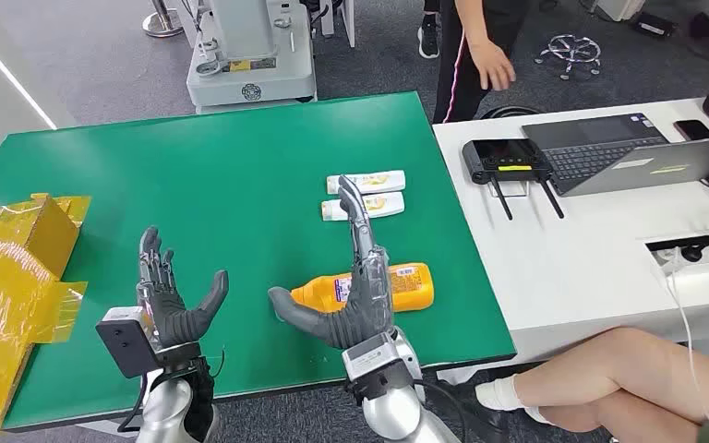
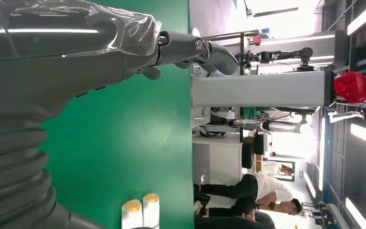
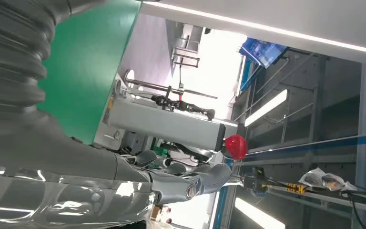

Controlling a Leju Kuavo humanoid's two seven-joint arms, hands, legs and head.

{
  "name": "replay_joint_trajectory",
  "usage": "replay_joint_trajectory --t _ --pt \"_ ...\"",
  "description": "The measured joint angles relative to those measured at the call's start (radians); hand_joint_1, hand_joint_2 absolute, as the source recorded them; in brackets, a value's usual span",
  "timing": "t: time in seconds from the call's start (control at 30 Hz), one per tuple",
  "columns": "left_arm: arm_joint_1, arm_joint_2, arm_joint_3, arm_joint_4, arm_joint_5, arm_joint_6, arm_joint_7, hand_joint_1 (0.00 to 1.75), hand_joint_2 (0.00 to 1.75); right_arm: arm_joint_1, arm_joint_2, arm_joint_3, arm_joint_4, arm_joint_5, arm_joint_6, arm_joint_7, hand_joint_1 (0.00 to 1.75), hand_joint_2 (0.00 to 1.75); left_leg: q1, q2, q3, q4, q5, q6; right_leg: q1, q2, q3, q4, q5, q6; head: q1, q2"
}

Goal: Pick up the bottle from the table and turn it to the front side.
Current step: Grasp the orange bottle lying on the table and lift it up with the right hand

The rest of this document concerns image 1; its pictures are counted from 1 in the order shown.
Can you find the orange detergent bottle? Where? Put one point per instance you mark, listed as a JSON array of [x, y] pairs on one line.
[[412, 287]]

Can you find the yellow taped cardboard box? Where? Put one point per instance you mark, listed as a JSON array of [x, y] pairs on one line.
[[0, 275]]

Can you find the black power plug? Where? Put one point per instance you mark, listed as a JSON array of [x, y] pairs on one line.
[[692, 253]]

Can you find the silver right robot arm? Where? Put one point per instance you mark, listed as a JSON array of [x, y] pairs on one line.
[[397, 416]]

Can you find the black round floor base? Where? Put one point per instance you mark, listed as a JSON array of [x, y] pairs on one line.
[[509, 110]]

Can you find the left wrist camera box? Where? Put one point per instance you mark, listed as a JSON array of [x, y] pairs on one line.
[[125, 342]]

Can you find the standing person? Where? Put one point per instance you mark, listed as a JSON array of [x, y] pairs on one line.
[[461, 73]]

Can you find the black smartphone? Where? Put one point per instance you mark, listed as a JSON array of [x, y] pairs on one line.
[[694, 130]]

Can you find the chrome star chair base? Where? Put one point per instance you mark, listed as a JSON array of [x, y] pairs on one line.
[[568, 47]]

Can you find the seated person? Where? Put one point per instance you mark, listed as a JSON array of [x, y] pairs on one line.
[[623, 379]]

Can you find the white shampoo bottle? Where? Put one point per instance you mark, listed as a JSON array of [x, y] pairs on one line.
[[388, 206], [385, 181]]

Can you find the black controller with antennas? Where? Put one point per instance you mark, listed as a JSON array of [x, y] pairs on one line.
[[504, 159]]

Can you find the grey open laptop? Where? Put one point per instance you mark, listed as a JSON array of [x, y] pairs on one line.
[[599, 153]]

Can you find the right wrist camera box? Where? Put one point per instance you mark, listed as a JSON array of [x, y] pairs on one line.
[[367, 357]]

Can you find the white stand panel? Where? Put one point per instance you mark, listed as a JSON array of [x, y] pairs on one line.
[[347, 21]]

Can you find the black floor device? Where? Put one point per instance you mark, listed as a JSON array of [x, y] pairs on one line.
[[654, 26]]

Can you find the chrome stanchion base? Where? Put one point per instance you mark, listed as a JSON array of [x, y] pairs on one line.
[[162, 24]]

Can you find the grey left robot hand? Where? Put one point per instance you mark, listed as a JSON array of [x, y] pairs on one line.
[[168, 312]]

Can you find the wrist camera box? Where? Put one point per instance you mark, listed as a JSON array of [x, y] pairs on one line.
[[367, 357], [125, 342]]

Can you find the white robot lift stand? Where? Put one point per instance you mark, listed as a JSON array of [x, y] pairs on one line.
[[250, 61]]

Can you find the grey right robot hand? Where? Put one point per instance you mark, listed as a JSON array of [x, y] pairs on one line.
[[367, 299]]

